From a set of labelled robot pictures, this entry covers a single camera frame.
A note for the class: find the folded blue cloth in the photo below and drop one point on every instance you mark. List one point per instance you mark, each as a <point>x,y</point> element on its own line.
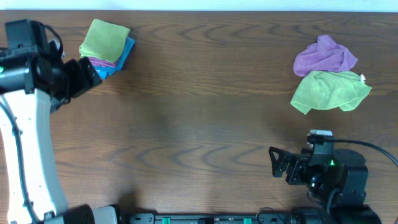
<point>104,72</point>

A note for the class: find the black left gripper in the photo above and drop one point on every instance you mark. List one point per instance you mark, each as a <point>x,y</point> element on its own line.
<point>84,83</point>

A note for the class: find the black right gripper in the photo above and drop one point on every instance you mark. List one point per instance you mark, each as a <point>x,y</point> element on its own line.
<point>298,162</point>

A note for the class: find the crumpled green cloth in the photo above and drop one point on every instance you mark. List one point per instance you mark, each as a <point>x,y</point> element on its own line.
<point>321,90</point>

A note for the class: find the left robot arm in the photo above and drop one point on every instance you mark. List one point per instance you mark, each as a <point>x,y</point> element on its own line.
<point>35,82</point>

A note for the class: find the folded purple cloth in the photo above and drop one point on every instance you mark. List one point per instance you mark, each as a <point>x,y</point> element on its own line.
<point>102,63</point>

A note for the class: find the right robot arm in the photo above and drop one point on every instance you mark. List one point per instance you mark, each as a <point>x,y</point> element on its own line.
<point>336,178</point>

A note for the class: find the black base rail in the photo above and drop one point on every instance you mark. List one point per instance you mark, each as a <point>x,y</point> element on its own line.
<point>262,218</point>

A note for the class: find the crumpled purple cloth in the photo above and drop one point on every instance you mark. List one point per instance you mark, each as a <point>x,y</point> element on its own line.
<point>324,55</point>

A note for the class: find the green microfiber cloth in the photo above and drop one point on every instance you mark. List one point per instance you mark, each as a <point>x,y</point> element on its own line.
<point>104,41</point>

